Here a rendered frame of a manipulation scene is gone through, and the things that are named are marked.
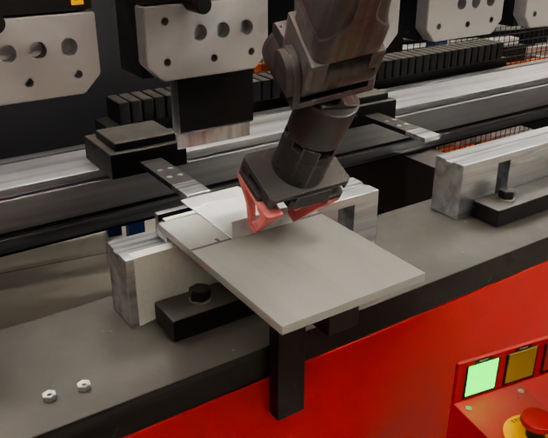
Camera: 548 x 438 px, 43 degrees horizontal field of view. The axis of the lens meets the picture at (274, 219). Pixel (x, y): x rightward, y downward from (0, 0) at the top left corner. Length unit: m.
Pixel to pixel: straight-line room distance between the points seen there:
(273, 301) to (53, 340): 0.31
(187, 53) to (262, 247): 0.22
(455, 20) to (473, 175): 0.27
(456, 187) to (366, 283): 0.47
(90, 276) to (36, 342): 1.95
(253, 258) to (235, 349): 0.13
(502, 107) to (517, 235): 0.52
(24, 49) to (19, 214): 0.39
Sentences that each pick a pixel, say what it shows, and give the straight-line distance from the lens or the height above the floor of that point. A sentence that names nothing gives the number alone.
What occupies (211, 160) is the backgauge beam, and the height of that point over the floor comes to 0.96.
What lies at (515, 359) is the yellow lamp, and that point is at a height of 0.82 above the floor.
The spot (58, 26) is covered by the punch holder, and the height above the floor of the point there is 1.24.
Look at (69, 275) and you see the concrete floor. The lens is 2.85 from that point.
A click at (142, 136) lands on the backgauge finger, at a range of 1.04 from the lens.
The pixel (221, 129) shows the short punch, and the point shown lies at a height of 1.09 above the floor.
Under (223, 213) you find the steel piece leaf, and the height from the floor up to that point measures 1.00.
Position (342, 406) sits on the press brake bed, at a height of 0.73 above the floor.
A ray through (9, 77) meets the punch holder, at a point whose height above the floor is 1.20.
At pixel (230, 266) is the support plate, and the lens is 0.73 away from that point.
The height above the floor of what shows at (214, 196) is 1.00.
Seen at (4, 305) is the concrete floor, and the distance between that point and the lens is 2.73.
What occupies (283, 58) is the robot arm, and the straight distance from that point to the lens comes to 0.59.
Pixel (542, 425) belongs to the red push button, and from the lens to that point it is 0.87.
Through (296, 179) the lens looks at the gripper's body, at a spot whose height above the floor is 1.09.
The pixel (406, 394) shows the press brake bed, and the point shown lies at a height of 0.69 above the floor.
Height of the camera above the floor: 1.35
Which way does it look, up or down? 25 degrees down
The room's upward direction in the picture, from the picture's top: straight up
